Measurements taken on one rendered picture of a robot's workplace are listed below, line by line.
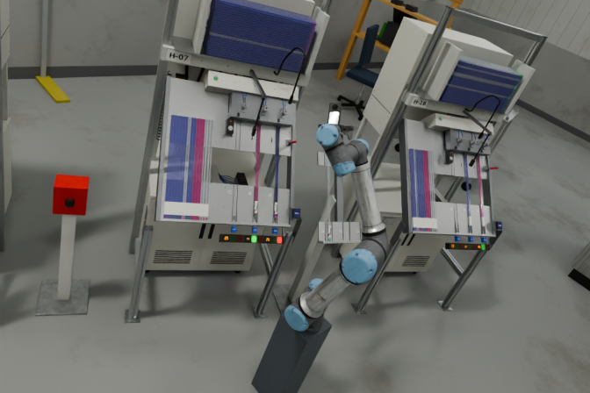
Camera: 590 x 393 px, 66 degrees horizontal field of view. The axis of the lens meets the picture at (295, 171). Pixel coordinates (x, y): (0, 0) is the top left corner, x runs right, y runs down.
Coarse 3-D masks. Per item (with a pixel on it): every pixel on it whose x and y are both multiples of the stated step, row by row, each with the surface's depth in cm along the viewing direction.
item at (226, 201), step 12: (216, 192) 227; (228, 192) 229; (240, 192) 232; (252, 192) 234; (264, 192) 237; (288, 192) 243; (216, 204) 226; (228, 204) 228; (240, 204) 231; (252, 204) 233; (264, 204) 236; (288, 204) 242; (216, 216) 225; (228, 216) 227; (240, 216) 230; (252, 216) 232; (264, 216) 235; (288, 216) 241
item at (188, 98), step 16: (176, 80) 227; (176, 96) 225; (192, 96) 229; (208, 96) 232; (224, 96) 236; (176, 112) 224; (192, 112) 228; (208, 112) 231; (224, 112) 234; (224, 128) 233; (240, 128) 237; (256, 128) 240; (272, 128) 244; (288, 128) 248; (224, 144) 232; (240, 144) 235; (272, 144) 243
